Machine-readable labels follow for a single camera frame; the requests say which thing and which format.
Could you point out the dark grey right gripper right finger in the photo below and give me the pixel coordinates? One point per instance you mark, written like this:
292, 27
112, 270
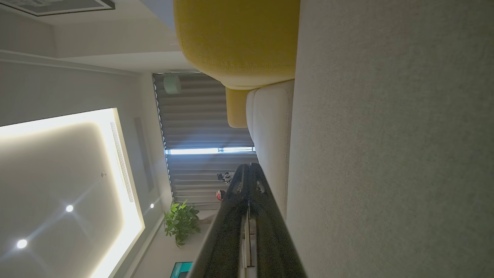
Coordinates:
274, 247

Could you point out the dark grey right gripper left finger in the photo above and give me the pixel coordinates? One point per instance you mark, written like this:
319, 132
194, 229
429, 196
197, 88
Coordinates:
224, 239

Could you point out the green potted plant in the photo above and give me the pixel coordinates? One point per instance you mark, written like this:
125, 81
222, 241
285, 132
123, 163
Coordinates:
180, 224

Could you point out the wheeled robot with red head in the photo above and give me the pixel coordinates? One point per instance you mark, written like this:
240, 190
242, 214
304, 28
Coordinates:
225, 177

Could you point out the long cream sofa seat cushion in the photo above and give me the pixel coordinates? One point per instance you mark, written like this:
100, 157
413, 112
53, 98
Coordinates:
270, 127

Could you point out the long linear ceiling vent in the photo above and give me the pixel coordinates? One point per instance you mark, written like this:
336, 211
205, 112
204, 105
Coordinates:
121, 162

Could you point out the small yellow sofa back cushion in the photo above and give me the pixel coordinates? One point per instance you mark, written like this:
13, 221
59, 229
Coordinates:
236, 108

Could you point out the large yellow sofa back cushion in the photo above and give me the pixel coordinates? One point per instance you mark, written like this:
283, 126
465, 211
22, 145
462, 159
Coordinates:
239, 34

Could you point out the ceiling air conditioner panel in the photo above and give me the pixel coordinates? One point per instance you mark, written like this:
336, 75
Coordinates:
58, 5

